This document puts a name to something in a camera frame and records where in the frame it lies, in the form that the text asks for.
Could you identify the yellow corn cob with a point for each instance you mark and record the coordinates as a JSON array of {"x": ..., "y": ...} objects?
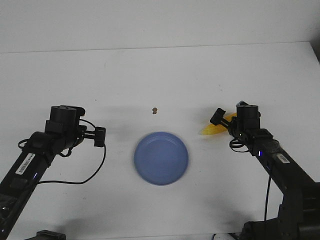
[{"x": 212, "y": 129}]

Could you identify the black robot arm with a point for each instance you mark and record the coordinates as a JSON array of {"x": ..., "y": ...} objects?
[
  {"x": 37, "y": 155},
  {"x": 299, "y": 213}
]

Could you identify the blue round plate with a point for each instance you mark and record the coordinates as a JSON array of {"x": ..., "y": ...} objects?
[{"x": 161, "y": 158}]

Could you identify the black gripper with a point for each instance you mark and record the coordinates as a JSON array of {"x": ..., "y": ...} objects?
[
  {"x": 247, "y": 117},
  {"x": 64, "y": 121}
]

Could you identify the small brown table stain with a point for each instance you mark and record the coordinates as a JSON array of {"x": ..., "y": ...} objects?
[{"x": 154, "y": 110}]

